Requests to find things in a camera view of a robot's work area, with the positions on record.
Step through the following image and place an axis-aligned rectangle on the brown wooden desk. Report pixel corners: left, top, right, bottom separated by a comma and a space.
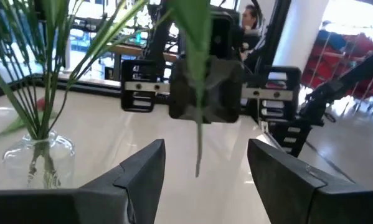
106, 43, 179, 63

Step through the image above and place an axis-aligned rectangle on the green leaf stem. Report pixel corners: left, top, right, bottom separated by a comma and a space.
166, 0, 214, 179

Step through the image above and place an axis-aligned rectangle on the person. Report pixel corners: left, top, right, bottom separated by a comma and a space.
239, 3, 263, 62

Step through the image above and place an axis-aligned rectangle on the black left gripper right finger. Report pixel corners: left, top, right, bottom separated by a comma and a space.
247, 138, 373, 224

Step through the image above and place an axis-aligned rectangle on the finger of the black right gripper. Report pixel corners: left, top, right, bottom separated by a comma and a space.
204, 58, 244, 124
168, 57, 203, 121

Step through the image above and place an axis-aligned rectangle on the clear embossed glass vase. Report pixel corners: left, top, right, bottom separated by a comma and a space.
1, 129, 77, 190

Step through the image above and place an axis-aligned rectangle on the red lounge seat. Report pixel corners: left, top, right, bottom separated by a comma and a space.
301, 28, 373, 101

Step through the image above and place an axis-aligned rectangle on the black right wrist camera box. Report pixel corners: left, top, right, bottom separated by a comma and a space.
209, 13, 238, 60

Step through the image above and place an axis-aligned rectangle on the black jointed metal arm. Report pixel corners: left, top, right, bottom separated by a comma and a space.
298, 50, 373, 126

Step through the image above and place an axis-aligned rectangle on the white building pillar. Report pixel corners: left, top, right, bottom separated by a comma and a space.
271, 0, 330, 80

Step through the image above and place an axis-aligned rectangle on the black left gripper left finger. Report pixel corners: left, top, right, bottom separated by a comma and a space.
0, 138, 167, 224

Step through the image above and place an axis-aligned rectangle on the black table edge rail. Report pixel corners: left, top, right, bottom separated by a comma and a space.
0, 73, 122, 98

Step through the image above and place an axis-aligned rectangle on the black rig frame post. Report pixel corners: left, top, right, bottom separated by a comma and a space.
253, 0, 293, 74

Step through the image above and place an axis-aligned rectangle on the red artificial tulip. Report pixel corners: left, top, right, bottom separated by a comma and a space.
0, 96, 49, 144

